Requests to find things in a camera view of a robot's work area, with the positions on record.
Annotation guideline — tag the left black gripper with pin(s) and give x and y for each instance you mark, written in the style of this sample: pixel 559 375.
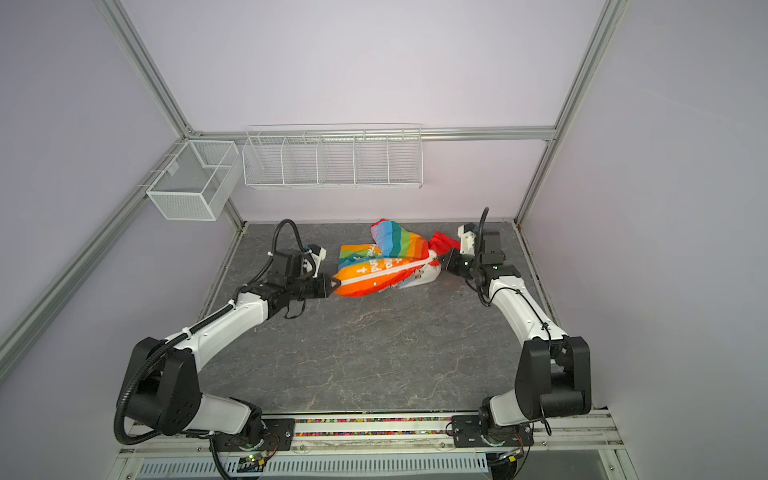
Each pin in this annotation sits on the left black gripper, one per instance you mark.
pixel 324 290

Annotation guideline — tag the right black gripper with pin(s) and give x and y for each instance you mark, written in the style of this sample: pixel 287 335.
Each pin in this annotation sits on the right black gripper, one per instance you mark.
pixel 451 266

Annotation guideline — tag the colourful red white kids jacket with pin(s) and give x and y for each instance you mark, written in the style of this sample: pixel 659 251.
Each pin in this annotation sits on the colourful red white kids jacket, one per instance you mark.
pixel 397 258

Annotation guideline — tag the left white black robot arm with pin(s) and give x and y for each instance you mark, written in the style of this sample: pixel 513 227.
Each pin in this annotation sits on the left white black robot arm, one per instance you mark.
pixel 160 392

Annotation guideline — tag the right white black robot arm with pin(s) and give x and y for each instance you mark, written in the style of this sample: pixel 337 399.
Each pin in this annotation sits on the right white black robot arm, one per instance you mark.
pixel 553 377

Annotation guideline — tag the white mesh box basket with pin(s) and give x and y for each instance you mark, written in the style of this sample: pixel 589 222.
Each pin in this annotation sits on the white mesh box basket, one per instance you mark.
pixel 198 181

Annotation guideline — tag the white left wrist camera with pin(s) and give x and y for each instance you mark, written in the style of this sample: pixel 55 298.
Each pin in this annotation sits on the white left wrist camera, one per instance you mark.
pixel 313 259

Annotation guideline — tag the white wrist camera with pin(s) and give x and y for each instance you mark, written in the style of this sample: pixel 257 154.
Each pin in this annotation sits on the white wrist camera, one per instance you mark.
pixel 313 259
pixel 467 234

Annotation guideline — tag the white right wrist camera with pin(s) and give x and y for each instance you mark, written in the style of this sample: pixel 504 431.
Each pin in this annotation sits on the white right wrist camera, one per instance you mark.
pixel 467 234

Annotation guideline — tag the long white wire basket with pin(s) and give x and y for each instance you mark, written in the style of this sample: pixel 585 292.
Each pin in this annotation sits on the long white wire basket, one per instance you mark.
pixel 333 155

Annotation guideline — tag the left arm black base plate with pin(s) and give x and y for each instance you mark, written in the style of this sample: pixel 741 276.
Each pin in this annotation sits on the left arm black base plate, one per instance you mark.
pixel 274 434

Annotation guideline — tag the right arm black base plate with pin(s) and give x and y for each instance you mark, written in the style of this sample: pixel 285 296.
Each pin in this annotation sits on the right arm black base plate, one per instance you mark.
pixel 468 431

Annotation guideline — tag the aluminium front rail frame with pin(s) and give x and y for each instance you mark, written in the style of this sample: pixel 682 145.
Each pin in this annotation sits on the aluminium front rail frame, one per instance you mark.
pixel 593 438

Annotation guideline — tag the white vented cable duct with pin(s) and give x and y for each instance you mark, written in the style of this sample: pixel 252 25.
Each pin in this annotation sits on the white vented cable duct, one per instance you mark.
pixel 318 466

